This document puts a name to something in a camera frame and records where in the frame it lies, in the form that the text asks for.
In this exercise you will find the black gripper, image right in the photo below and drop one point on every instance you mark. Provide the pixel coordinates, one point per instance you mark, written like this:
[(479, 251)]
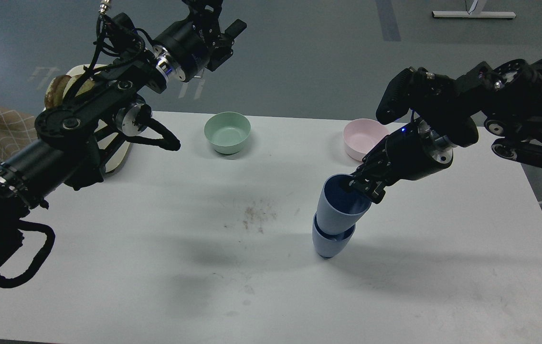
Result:
[(412, 152)]

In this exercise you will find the cream toaster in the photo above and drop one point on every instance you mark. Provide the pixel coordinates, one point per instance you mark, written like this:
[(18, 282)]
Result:
[(117, 159)]

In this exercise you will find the blue cup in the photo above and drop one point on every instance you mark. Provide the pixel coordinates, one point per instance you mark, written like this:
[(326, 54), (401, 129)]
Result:
[(326, 245), (340, 206)]

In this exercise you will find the black robot arm, image right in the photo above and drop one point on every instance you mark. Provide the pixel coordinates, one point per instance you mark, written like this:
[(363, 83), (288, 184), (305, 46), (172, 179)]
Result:
[(510, 97)]

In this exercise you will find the toast slice, right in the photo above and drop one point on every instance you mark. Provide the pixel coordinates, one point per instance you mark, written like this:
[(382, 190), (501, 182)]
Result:
[(87, 86)]

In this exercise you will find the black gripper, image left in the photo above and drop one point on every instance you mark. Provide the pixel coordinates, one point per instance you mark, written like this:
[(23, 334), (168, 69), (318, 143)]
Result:
[(188, 46)]

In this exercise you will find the toast slice, left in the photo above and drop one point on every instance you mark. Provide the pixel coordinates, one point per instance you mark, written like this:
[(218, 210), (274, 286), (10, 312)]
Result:
[(54, 94)]

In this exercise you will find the green bowl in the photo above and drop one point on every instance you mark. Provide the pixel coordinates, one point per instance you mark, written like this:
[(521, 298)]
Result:
[(228, 132)]

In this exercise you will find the white desk leg base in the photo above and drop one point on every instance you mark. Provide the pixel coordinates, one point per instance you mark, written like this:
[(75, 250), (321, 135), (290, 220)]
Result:
[(475, 11)]

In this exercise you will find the toast slice, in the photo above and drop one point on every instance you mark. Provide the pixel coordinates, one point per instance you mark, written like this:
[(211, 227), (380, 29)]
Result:
[(54, 94), (87, 86)]

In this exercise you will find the pink bowl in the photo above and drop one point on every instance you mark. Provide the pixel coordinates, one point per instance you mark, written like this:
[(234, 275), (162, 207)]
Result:
[(360, 136)]

